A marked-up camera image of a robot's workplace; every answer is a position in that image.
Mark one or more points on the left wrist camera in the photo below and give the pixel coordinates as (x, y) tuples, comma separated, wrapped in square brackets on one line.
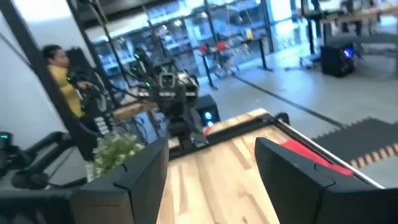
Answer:
[(167, 81)]

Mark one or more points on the black floor mat striped edges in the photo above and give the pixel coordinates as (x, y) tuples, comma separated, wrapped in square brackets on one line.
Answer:
[(357, 137)]

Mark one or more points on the dark metal stand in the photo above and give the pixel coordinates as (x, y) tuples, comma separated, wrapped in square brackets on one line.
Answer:
[(37, 155)]

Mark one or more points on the wooden side desk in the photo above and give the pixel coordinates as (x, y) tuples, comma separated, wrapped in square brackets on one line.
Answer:
[(130, 109)]

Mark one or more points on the red cloth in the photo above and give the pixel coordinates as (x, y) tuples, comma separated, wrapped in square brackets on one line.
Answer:
[(306, 152)]

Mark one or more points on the wooden background workbench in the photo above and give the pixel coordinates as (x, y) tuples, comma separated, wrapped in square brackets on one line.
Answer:
[(342, 18)]

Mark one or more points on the red background chair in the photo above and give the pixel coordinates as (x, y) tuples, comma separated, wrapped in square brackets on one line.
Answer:
[(203, 49), (221, 46)]

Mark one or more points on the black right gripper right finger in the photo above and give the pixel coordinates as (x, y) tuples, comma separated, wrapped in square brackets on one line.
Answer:
[(295, 193)]

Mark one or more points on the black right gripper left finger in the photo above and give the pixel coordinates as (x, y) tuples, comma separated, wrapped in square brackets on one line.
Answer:
[(133, 193)]

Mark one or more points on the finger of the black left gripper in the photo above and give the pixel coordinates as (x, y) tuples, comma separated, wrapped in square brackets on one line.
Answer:
[(184, 137), (196, 127)]

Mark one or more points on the black computer tower blue light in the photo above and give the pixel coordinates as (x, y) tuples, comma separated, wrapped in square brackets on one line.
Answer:
[(334, 62)]

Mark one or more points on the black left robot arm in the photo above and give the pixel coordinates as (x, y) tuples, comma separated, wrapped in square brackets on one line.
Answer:
[(143, 62)]

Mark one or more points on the person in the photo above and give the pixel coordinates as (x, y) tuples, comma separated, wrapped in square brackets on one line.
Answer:
[(66, 93)]

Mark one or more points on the potted artificial green plant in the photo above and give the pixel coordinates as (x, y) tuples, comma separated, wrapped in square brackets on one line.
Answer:
[(112, 152)]

